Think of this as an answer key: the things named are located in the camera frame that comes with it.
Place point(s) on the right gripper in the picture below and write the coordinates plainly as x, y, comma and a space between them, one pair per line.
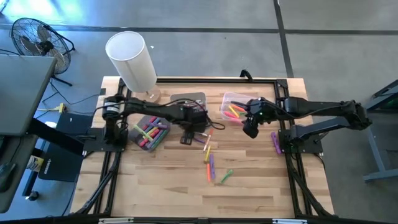
261, 109

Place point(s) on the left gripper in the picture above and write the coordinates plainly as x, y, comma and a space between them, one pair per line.
194, 118

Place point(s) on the thin purple marker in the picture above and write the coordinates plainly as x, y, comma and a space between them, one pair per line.
200, 140

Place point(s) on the green thin highlighter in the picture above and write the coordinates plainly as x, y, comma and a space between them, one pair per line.
242, 113
227, 176

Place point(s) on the red-orange thin highlighter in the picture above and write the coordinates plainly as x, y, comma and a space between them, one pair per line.
238, 108

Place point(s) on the green fat marker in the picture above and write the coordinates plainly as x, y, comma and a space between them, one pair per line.
161, 139

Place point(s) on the pink thin highlighter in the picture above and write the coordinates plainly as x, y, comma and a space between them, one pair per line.
230, 114

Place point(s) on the yellow thin highlighter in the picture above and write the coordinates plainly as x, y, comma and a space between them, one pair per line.
207, 154
233, 111

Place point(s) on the purple fat marker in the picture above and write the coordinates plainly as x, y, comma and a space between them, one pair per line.
160, 126
156, 140
212, 166
275, 143

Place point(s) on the blue fat marker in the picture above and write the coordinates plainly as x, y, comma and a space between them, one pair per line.
157, 121

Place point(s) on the yellow fat highlighter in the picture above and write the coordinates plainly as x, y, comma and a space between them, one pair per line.
153, 130

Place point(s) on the pink fat highlighter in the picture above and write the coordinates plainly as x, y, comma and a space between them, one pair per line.
149, 137

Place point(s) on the black dry-erase marker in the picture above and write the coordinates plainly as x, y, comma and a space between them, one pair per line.
196, 101

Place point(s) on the red fat marker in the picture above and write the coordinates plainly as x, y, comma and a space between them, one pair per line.
153, 119

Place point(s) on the orange thin highlighter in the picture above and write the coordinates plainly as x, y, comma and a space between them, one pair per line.
209, 172

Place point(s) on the light green fat highlighter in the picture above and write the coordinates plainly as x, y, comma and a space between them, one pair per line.
143, 132

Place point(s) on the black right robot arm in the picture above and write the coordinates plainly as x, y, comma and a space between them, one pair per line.
320, 105

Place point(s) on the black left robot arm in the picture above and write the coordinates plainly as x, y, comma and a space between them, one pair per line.
149, 109

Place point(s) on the orange dry-erase marker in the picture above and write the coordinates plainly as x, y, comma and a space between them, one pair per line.
208, 140

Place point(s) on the clear plastic bin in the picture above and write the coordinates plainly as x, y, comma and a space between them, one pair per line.
227, 96

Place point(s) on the grey opaque bin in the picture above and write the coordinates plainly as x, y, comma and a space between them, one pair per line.
186, 96

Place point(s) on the smoky transparent bin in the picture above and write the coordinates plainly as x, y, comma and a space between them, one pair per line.
133, 140

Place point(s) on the black hook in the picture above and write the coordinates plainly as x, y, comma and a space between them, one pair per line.
246, 74

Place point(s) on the white cylindrical table lamp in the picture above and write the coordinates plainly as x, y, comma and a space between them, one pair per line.
130, 59

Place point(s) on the white label strip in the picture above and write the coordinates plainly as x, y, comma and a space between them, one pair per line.
289, 221
116, 220

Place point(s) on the grey metal stand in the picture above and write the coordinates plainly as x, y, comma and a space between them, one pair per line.
373, 146

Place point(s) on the yellow power strip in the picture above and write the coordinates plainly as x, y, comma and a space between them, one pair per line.
62, 108

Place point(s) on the black computer tower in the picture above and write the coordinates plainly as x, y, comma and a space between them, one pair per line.
59, 168

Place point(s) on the black desk beam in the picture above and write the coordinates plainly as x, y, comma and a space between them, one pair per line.
53, 135

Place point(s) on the yellow white packet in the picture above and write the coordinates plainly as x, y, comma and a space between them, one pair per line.
35, 163

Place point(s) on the black caster wheel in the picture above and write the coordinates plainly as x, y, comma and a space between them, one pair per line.
32, 196

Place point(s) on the grey desk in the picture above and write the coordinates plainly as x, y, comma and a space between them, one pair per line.
21, 93

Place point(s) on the black floor fan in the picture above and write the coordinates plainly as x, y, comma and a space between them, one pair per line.
40, 46

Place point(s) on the black aluminium table frame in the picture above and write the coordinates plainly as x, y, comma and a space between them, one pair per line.
217, 80

